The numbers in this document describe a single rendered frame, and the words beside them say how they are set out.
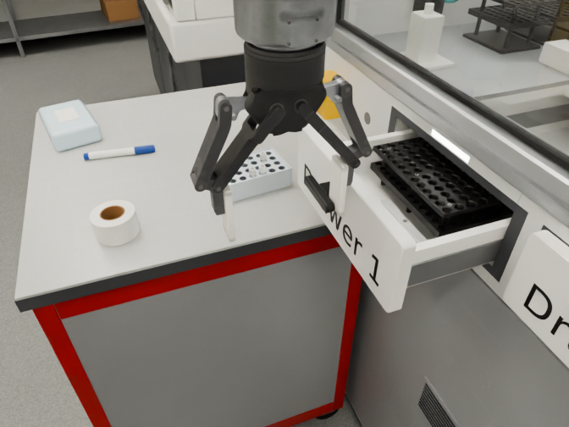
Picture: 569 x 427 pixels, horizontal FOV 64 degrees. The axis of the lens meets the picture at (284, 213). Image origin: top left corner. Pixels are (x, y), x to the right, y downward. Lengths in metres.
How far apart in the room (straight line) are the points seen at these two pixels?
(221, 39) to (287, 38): 0.93
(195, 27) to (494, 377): 1.03
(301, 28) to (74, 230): 0.55
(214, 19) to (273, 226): 0.70
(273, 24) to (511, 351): 0.50
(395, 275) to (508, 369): 0.24
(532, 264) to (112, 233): 0.57
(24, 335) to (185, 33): 1.10
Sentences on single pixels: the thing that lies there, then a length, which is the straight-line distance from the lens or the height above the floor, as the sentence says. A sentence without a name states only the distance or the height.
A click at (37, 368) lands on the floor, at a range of 1.67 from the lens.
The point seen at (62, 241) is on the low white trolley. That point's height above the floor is 0.76.
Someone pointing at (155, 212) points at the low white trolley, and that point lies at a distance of 0.82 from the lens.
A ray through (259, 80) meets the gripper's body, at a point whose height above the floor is 1.09.
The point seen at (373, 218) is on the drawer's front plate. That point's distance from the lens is 0.53.
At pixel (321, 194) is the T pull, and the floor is 0.91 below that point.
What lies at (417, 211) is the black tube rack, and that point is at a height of 0.87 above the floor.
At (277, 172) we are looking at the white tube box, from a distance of 0.82.
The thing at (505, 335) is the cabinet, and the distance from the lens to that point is 0.68.
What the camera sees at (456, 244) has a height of 0.89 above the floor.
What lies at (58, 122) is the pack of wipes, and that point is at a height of 0.80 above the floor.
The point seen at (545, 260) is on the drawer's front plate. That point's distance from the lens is 0.56.
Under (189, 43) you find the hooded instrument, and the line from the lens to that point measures 1.30.
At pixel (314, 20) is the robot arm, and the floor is 1.14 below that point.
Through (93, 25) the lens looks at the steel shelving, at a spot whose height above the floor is 0.15.
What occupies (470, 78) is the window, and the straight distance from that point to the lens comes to 0.64.
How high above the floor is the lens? 1.25
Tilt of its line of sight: 38 degrees down
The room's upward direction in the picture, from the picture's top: straight up
